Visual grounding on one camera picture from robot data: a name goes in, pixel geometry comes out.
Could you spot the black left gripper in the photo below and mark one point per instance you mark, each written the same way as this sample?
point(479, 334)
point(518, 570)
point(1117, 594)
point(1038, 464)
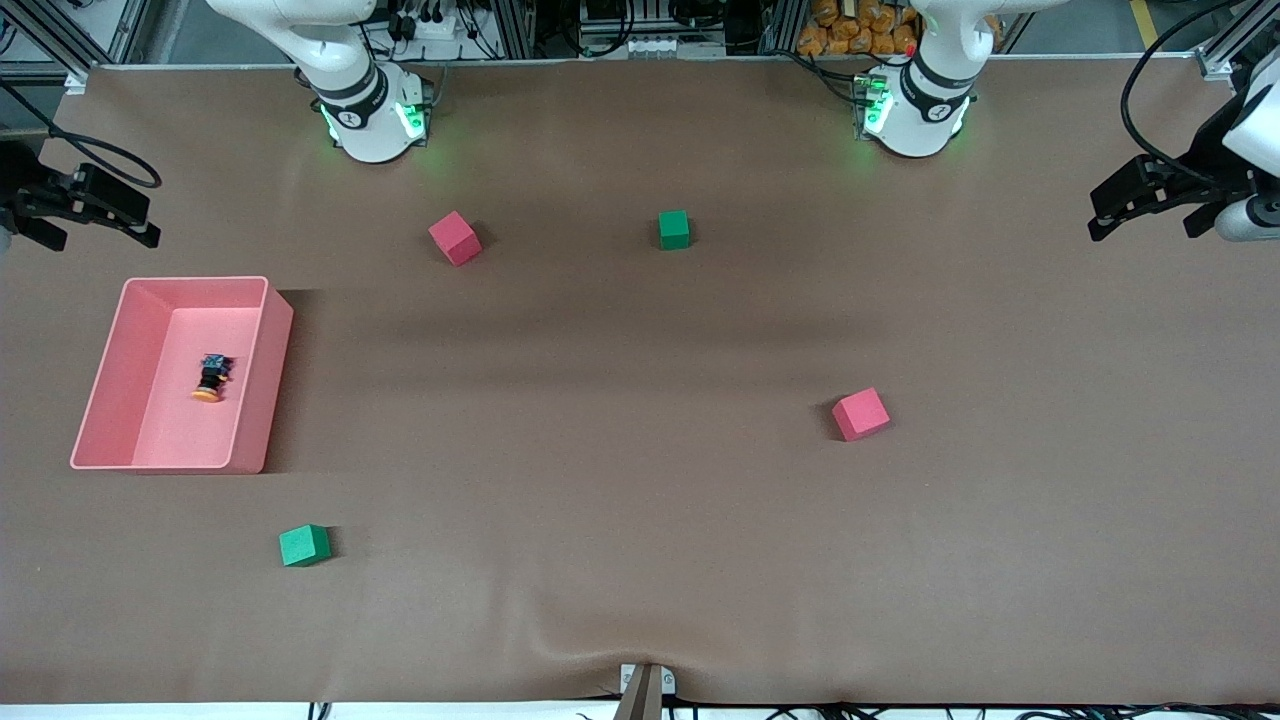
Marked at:
point(1209, 183)

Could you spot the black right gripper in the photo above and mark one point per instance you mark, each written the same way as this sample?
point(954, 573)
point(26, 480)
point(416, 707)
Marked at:
point(22, 190)

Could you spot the yellow mushroom push button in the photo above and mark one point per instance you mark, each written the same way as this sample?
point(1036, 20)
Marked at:
point(210, 380)

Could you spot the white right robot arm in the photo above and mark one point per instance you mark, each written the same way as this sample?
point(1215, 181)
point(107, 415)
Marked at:
point(365, 130)

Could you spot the pink plastic bin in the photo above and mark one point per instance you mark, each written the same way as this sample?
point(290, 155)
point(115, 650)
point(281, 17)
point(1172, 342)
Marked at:
point(160, 430)

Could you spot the orange snack bag pile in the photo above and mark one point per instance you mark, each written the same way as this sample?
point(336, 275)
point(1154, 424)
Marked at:
point(850, 30)

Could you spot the red foam cube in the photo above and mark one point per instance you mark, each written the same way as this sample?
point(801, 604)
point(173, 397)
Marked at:
point(455, 240)
point(860, 415)

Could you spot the white power strip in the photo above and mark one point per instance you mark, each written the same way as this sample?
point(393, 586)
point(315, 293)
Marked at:
point(430, 28)

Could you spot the green foam cube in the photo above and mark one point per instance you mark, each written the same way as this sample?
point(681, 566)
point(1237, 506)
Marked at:
point(674, 230)
point(303, 546)

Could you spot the white terminal strip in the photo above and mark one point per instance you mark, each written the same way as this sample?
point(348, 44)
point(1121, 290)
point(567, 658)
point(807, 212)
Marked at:
point(665, 46)

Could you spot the brown table mat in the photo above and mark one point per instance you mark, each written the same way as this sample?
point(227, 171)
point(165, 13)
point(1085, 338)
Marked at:
point(600, 500)

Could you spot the aluminium frame rail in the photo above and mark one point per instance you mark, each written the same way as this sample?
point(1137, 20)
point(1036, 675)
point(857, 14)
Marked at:
point(1225, 55)
point(50, 45)

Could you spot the aluminium frame post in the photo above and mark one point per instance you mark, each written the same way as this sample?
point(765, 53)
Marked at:
point(512, 28)
point(782, 25)

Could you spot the aluminium camera mount post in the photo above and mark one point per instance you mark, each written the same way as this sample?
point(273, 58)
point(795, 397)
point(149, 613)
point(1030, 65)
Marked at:
point(645, 695)

